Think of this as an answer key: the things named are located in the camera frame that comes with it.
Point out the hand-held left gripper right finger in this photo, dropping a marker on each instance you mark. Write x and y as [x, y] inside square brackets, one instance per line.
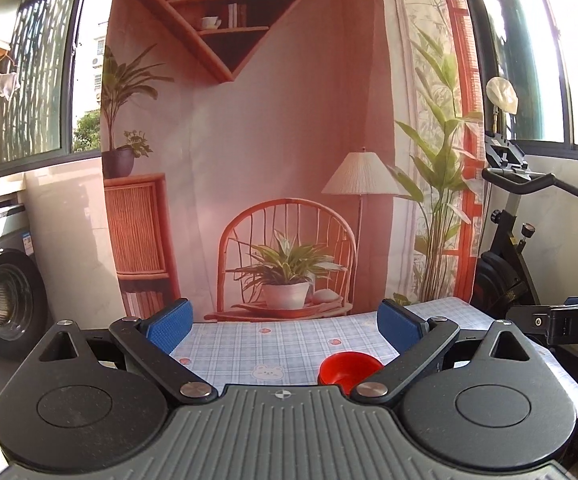
[399, 326]

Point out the dark framed window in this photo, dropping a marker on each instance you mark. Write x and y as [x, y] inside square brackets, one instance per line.
[539, 50]
[44, 60]

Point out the blue checked tablecloth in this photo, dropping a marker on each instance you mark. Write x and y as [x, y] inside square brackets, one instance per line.
[279, 345]

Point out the printed room backdrop cloth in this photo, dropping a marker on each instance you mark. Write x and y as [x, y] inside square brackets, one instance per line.
[289, 135]

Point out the grey washing machine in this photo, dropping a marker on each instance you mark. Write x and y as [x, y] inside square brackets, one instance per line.
[4, 300]

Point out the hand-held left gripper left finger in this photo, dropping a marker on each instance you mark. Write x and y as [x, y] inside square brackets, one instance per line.
[171, 321]

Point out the white cloth cap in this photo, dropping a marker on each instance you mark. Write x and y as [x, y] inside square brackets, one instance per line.
[502, 94]

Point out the black exercise bike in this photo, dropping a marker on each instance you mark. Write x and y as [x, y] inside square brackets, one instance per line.
[509, 240]

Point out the red plastic bowl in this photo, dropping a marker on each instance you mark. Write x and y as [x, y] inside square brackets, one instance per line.
[349, 367]

